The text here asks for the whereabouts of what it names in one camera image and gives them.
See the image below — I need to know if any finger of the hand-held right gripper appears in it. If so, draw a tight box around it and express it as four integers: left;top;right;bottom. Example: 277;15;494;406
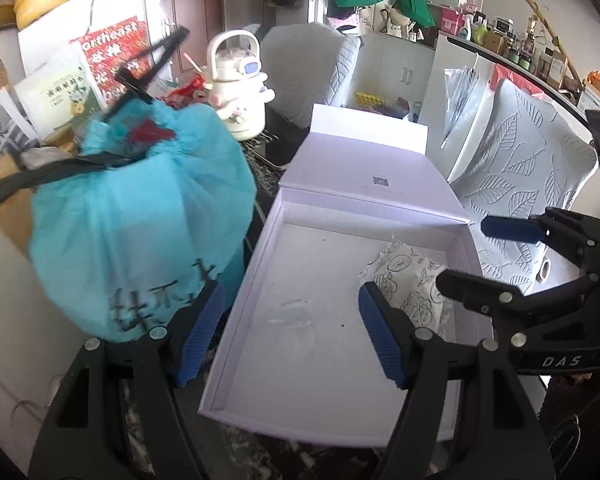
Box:
480;207;600;273
436;268;600;347

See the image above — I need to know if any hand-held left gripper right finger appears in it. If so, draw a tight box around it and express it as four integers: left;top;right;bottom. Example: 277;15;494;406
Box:
357;280;556;480

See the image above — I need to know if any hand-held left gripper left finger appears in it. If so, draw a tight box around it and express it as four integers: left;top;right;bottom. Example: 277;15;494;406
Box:
27;280;226;480

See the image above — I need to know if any white leaf-print snack packet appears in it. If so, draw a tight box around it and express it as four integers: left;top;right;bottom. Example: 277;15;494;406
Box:
358;235;455;343

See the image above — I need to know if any white gift box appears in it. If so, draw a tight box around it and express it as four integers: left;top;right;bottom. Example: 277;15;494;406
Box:
198;104;496;448

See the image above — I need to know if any leaf-embossed grey chair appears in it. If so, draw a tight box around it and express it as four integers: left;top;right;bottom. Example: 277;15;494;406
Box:
450;77;598;296

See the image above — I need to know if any transparent folded umbrella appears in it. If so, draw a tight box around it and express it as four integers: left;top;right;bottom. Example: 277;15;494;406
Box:
440;55;483;150

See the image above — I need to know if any white cabinet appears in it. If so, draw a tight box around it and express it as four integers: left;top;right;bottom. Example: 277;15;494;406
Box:
347;30;438;111

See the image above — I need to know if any pink box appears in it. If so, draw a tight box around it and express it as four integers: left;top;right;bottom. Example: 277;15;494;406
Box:
440;6;468;36

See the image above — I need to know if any white printed tote bag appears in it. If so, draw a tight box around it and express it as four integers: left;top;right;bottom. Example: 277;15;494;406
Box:
385;5;412;37

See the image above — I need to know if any white electric kettle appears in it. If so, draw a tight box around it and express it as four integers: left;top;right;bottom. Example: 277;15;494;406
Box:
200;30;276;142

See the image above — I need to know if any grey covered chair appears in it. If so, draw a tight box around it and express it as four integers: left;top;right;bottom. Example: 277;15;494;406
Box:
242;23;362;126

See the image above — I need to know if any white green-print booklet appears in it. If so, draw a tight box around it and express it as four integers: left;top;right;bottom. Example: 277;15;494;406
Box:
14;42;108;136

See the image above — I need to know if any black and white booklet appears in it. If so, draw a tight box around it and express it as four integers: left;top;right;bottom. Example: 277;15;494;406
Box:
0;87;41;161

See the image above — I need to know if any red printed poster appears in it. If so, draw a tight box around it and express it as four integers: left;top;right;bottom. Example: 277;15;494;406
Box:
70;15;153;111

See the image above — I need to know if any brown door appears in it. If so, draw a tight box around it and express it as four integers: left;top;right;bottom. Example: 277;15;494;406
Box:
157;0;226;86

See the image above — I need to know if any blue drawstring bag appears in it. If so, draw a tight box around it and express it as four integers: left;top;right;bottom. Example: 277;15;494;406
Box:
0;25;258;346

